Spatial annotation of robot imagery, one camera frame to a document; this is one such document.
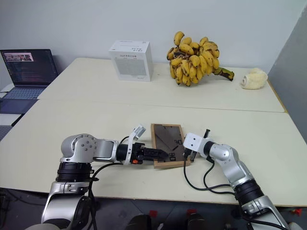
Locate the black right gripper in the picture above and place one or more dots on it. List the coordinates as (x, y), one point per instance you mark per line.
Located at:
(193, 157)

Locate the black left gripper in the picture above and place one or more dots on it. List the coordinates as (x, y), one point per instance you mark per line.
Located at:
(136, 151)

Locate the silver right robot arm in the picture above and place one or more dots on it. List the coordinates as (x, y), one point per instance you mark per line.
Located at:
(227, 155)

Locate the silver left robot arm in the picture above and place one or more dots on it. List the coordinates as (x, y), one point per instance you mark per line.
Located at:
(81, 148)

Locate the red floor marker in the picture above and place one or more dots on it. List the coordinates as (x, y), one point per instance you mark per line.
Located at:
(297, 211)
(152, 212)

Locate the dark rounded shape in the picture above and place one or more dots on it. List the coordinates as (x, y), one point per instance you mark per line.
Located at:
(197, 221)
(139, 222)

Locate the yellow banana bunch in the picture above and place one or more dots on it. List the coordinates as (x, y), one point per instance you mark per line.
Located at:
(192, 62)

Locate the white cardboard box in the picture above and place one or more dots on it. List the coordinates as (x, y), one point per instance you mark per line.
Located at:
(130, 63)

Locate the cream plush toy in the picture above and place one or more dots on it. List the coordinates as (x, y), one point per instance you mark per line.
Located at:
(255, 79)

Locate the grey partition panel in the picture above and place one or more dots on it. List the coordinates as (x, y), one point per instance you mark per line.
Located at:
(290, 72)

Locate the white paper sheet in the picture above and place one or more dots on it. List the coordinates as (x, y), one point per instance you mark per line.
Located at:
(9, 119)

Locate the open grey laptop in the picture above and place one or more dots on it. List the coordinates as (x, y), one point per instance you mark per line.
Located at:
(28, 69)

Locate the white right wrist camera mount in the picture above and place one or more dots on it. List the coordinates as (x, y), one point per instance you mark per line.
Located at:
(193, 142)

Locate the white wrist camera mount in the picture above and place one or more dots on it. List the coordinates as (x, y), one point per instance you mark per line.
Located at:
(193, 142)
(139, 130)

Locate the wooden picture frame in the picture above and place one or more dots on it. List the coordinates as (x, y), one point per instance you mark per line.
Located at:
(168, 143)

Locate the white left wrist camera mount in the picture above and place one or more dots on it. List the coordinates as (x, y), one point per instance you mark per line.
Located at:
(139, 130)

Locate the black wrist camera plug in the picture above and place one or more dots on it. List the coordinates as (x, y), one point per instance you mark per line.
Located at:
(206, 134)

